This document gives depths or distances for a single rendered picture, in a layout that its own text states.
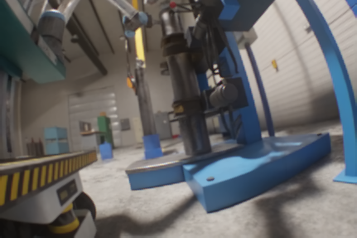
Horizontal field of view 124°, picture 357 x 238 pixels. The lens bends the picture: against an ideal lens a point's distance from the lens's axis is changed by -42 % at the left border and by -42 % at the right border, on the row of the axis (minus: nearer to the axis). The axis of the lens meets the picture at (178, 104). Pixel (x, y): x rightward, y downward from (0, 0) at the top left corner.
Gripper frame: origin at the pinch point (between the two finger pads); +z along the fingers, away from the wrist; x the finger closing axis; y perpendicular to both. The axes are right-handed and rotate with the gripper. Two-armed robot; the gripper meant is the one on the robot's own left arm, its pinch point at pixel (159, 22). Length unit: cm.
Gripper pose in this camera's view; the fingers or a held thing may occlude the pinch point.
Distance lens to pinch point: 159.2
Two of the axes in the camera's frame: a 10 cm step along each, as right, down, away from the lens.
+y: -4.8, 2.4, 8.5
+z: 8.6, -0.8, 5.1
